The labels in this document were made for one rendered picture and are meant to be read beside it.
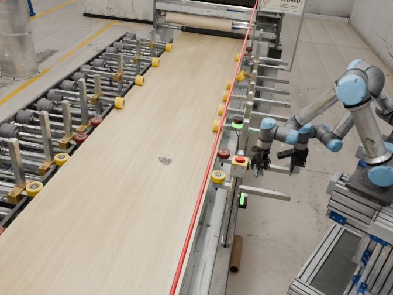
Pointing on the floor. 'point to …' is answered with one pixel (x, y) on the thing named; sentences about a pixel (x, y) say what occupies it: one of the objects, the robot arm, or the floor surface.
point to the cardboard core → (236, 254)
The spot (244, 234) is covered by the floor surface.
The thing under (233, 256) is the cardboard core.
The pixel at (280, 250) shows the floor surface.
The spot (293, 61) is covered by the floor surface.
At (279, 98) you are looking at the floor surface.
